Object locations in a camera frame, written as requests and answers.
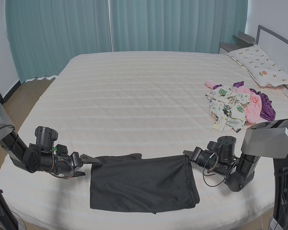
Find white printed garment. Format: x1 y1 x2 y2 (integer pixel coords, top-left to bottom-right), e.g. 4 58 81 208
205 83 250 133

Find bed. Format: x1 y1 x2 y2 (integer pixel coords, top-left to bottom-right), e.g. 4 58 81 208
0 25 288 227

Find blue-green curtain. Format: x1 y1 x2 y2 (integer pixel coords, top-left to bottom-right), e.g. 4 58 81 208
109 0 249 54
6 0 113 83

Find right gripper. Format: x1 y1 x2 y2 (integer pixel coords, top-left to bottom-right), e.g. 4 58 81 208
189 146 217 173

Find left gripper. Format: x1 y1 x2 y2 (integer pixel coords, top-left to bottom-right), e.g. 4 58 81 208
58 151 101 179

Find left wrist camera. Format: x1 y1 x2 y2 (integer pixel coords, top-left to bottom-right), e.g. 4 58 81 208
55 144 68 156

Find pink garment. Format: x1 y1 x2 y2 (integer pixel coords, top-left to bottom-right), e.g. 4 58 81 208
205 80 262 124

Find purple garment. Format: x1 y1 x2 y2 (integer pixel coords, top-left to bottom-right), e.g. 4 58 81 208
233 81 276 122

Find black cable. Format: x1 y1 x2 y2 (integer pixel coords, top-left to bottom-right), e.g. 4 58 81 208
202 168 227 187

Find grey bedside table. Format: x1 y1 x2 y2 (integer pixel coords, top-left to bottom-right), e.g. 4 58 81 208
219 31 255 54

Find black T-shirt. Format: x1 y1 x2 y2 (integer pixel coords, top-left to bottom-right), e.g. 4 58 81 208
89 153 201 215

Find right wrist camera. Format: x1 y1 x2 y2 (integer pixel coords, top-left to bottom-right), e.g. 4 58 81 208
207 140 218 153

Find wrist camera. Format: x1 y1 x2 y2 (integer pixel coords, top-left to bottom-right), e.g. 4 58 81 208
55 144 68 156
207 140 218 153

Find white printed pillow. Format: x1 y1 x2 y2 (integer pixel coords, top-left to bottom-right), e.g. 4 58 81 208
227 45 288 88

